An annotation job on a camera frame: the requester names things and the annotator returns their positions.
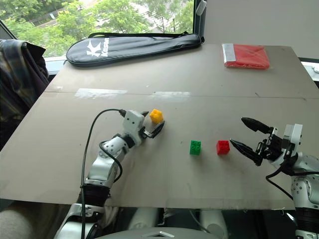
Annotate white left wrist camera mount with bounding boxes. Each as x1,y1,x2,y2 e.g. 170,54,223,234
123,110,146,146

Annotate silver robot torso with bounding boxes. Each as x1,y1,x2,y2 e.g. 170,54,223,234
94,230,226,239

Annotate black racket bag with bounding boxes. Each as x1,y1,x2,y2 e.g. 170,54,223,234
65,31,202,68

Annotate plaid cloth garment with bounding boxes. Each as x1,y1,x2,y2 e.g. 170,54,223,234
0,39,50,152

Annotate red toy brick cube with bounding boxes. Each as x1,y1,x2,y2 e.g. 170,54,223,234
216,139,230,156

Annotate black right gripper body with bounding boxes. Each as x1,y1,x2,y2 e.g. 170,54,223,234
255,126,287,161

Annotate green toy brick cube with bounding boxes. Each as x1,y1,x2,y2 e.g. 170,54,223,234
189,139,202,156

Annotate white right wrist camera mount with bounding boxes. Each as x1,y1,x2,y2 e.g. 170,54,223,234
282,123,304,151

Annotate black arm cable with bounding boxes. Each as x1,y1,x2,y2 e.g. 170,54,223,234
79,108,127,239
265,149,295,200

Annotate white window handle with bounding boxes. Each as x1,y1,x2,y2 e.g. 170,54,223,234
196,0,207,16

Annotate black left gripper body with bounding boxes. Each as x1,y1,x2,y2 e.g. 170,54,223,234
136,125,154,145

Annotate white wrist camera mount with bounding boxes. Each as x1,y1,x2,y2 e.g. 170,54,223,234
282,123,304,151
123,110,146,146

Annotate black window frame post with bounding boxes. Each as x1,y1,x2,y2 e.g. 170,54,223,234
192,0,205,43

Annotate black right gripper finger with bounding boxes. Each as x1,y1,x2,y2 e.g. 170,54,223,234
241,117,273,134
229,139,263,167

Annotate red packaged cloth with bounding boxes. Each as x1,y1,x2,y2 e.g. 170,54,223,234
221,43,271,71

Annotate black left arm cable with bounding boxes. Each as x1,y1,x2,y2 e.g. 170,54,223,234
79,108,127,239

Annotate yellow toy brick cube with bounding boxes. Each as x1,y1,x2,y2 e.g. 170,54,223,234
149,108,164,124

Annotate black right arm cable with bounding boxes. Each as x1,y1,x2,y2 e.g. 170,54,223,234
265,149,295,200

